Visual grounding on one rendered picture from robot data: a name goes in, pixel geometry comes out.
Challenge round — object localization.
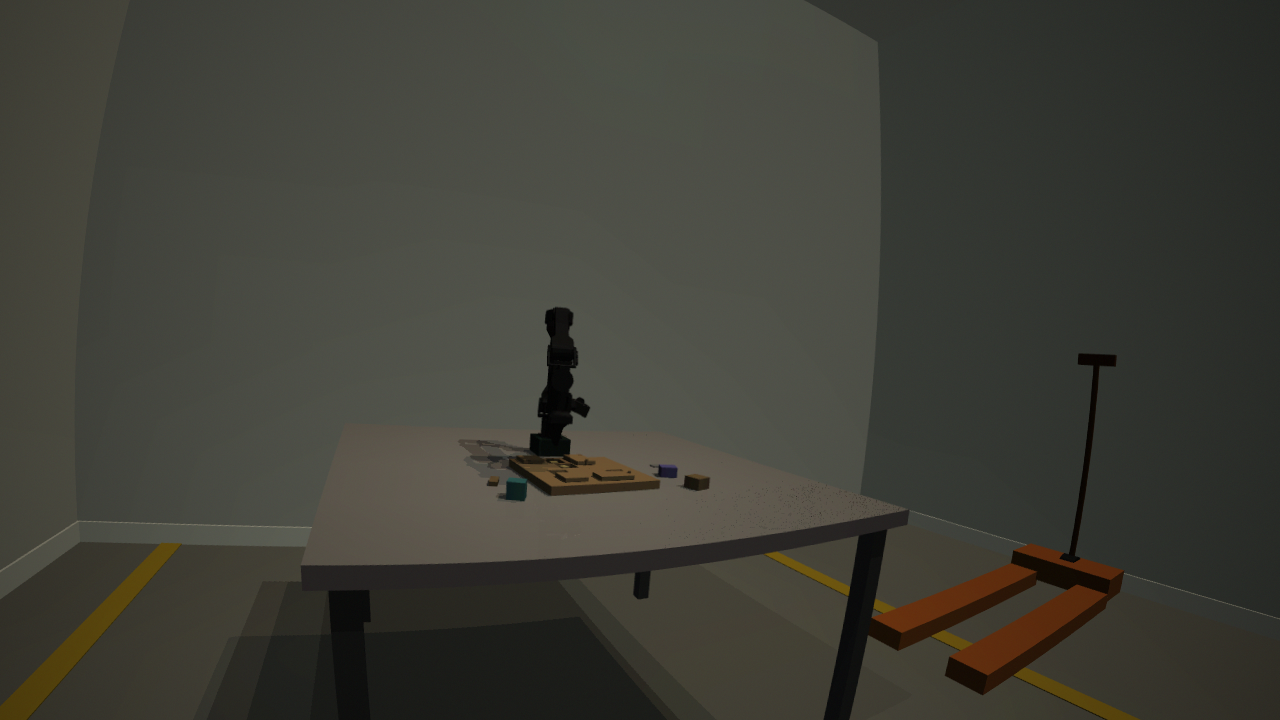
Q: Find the teal cube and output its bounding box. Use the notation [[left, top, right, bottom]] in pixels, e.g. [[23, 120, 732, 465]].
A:
[[506, 478, 529, 501]]

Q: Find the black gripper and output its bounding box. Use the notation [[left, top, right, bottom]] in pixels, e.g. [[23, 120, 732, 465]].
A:
[[541, 387, 573, 446]]

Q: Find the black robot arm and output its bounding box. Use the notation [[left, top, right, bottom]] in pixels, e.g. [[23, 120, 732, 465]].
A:
[[538, 307, 590, 438]]

